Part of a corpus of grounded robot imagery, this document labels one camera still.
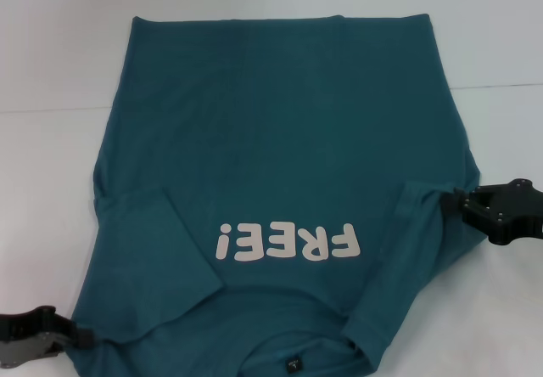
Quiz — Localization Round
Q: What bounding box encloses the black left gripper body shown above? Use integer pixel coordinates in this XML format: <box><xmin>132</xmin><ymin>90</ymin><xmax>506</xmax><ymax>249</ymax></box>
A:
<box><xmin>0</xmin><ymin>304</ymin><xmax>64</xmax><ymax>370</ymax></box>

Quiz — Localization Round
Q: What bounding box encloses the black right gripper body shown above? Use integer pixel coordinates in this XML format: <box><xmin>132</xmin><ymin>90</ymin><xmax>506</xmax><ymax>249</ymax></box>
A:
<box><xmin>487</xmin><ymin>177</ymin><xmax>543</xmax><ymax>246</ymax></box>

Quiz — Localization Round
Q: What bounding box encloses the teal shirt with FREE print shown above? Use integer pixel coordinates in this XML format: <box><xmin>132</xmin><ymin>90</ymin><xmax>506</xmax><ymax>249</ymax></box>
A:
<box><xmin>70</xmin><ymin>13</ymin><xmax>483</xmax><ymax>377</ymax></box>

